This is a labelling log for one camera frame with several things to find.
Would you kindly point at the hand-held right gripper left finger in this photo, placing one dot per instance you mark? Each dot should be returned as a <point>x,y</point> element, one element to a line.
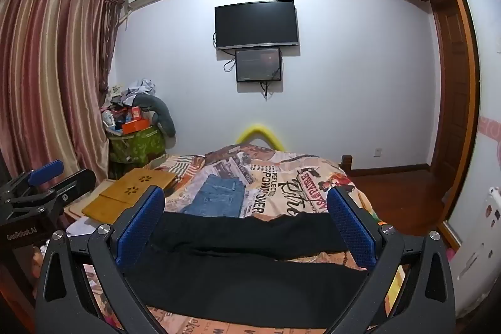
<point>141,224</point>

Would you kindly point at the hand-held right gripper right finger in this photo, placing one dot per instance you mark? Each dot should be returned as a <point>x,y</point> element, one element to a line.
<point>352,228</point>

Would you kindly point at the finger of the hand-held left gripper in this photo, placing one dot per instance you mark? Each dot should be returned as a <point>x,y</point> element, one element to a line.
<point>47,171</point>
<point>70,189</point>

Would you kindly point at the black pants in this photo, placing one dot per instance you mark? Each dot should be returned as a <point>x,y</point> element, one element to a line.
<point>242,271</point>

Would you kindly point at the wooden lap desk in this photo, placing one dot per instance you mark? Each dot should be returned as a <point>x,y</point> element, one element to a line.
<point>129,185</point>

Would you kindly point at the white crumpled cloth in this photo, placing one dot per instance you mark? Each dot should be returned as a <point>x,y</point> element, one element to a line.
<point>84,228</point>

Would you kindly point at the green storage box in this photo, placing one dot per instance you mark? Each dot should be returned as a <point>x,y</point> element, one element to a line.
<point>137,148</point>

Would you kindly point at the blue jeans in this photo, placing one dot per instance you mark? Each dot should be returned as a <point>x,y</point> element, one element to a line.
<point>215,197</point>

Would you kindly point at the printed blanket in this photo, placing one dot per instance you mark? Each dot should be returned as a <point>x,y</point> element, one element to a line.
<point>282,181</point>

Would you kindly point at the orange box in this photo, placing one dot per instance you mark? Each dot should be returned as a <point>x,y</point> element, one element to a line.
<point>135,126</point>

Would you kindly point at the striped pink curtain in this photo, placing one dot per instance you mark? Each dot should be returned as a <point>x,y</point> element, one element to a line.
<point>51,75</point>

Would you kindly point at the small red box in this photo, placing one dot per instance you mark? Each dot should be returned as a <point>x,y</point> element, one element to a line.
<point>136,113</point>

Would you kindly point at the grey plush pillow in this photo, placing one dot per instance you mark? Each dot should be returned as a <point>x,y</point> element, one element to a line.
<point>166,118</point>

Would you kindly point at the pile of clothes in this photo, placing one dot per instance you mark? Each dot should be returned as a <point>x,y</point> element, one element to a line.
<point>137,89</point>

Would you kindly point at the yellow foam tube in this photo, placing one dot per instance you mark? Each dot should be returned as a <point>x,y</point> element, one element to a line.
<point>256,128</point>

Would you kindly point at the wooden door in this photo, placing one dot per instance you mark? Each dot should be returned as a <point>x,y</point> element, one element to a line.
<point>454,83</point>

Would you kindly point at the small black monitor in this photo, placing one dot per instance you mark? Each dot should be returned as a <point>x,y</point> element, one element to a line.
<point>258,64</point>

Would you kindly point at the wooden bed post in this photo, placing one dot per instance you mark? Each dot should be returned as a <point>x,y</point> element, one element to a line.
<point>347,163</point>

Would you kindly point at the white perforated metal bracket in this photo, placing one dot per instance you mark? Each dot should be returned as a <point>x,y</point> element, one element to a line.
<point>477,252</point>

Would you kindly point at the pink wall decal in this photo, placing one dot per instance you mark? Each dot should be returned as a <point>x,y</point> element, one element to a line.
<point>489,130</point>

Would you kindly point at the black wall television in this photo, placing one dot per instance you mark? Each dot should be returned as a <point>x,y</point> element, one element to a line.
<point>256,25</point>

